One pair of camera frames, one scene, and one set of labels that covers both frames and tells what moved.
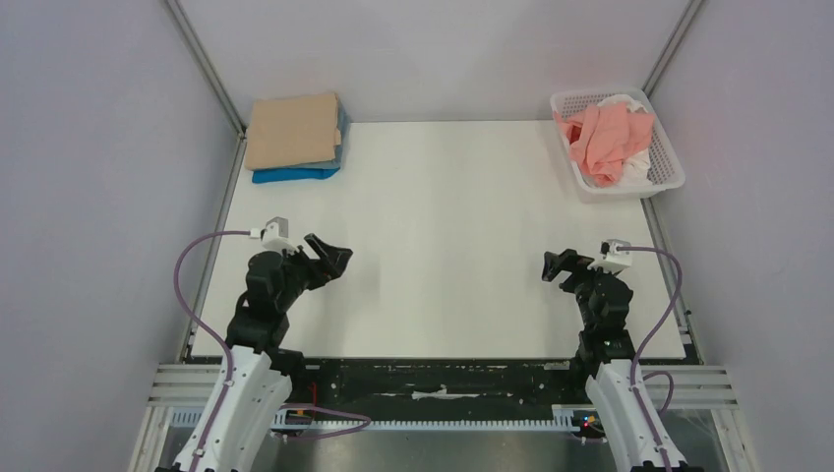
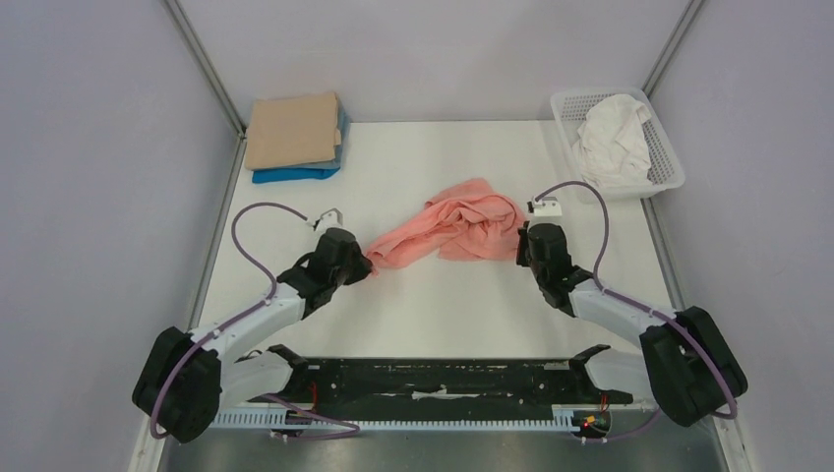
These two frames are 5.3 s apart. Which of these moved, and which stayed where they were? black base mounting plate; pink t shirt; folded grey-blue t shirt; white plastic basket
Moved: pink t shirt
Stayed: white plastic basket; folded grey-blue t shirt; black base mounting plate
